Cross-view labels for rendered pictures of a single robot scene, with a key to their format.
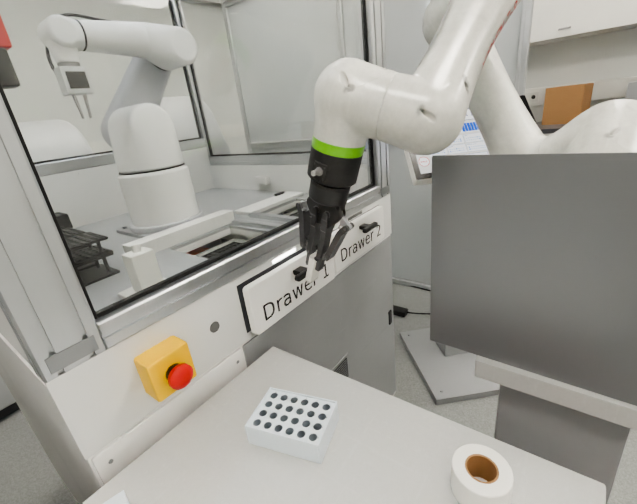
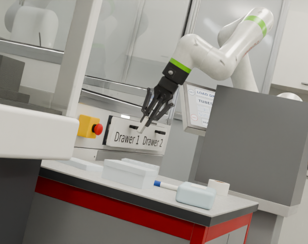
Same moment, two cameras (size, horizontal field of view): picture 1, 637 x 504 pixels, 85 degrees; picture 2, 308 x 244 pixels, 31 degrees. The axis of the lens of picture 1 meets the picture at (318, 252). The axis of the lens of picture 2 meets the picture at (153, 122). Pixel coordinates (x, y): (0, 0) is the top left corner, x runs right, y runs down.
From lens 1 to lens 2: 1.57 m
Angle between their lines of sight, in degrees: 28
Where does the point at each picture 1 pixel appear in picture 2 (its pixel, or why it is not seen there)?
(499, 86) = (247, 74)
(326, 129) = (181, 56)
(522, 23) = (270, 61)
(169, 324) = (90, 110)
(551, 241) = (256, 127)
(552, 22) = (298, 75)
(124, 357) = (79, 111)
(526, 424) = not seen: hidden behind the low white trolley
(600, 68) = not seen: outside the picture
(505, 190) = (242, 104)
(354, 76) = (198, 41)
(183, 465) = not seen: hidden behind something
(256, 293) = (117, 122)
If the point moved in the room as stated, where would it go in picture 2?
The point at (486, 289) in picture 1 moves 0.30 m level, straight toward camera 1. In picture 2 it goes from (227, 149) to (223, 149)
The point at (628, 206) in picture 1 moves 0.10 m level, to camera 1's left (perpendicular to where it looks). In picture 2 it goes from (280, 115) to (256, 109)
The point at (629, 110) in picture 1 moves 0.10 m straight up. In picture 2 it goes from (292, 97) to (298, 73)
